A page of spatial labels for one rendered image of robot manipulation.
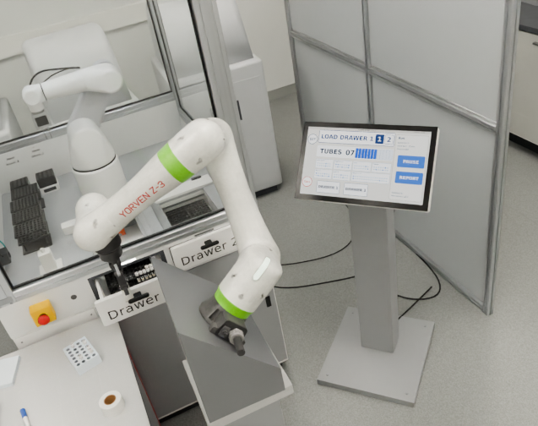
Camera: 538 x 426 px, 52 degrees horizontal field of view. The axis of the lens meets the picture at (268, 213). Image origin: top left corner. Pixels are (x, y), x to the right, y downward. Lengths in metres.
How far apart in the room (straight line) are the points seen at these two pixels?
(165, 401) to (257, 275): 1.22
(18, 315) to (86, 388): 0.40
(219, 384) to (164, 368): 0.89
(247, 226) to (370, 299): 1.02
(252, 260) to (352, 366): 1.31
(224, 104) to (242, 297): 0.72
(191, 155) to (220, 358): 0.56
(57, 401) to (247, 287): 0.78
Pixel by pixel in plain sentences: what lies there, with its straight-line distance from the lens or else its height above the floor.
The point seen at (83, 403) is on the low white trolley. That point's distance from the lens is 1.97.
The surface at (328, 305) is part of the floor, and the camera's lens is 3.11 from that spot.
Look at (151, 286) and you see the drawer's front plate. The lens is 2.04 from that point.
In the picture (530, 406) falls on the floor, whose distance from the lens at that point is 2.73.
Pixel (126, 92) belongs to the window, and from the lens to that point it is 1.90.
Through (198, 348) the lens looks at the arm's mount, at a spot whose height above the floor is 1.06.
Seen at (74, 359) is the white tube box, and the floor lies 0.80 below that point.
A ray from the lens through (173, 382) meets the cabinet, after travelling 2.60.
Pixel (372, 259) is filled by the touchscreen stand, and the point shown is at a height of 0.61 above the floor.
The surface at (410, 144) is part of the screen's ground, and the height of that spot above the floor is 1.15.
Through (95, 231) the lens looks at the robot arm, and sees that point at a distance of 1.65.
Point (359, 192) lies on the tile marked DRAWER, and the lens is 2.13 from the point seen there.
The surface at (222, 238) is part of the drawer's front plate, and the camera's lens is 2.19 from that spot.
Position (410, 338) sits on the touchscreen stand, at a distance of 2.87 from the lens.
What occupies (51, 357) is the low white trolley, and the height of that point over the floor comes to 0.76.
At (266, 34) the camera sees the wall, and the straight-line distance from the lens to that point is 5.48.
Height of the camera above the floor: 2.15
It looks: 33 degrees down
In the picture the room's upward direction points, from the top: 11 degrees counter-clockwise
